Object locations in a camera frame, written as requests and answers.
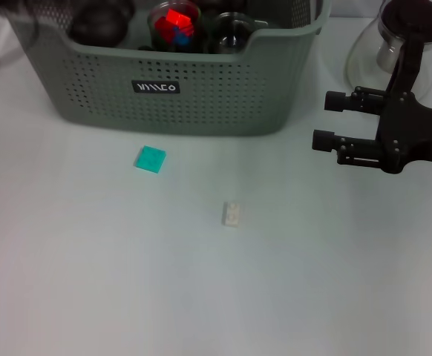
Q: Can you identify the glass pitcher black handle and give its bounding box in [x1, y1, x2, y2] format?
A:
[344, 0, 432, 101]

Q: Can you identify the grey perforated storage bin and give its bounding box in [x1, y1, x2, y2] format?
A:
[0, 0, 332, 137]

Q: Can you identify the dark red long brick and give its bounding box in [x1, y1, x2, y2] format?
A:
[154, 16, 174, 41]

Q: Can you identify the glass jar with bricks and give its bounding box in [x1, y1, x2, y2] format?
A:
[147, 1, 202, 53]

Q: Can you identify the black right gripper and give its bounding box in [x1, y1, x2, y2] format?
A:
[311, 85, 432, 175]

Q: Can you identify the dark clay teapot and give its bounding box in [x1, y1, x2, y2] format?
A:
[67, 0, 135, 47]

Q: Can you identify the orange-red sloped brick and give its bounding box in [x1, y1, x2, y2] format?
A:
[166, 9, 192, 26]

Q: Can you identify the cyan square building brick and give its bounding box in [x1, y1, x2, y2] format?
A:
[132, 145, 168, 174]

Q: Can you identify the white building brick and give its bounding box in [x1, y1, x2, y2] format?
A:
[221, 202, 241, 227]

